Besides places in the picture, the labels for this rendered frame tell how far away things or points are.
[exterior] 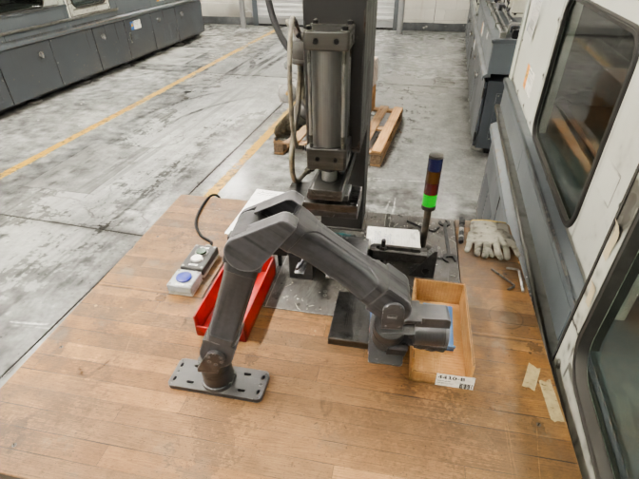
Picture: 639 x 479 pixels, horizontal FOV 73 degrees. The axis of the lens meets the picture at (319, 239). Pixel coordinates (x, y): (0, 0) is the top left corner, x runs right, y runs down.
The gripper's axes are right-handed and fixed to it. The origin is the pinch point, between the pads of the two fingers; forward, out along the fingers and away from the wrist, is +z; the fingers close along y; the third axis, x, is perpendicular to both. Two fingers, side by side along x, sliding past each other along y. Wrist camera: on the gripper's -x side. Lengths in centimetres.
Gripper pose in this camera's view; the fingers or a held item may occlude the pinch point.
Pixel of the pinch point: (383, 346)
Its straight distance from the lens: 96.3
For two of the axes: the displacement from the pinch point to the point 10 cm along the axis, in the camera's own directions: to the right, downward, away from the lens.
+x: -9.9, -0.8, 1.2
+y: 1.3, -9.0, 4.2
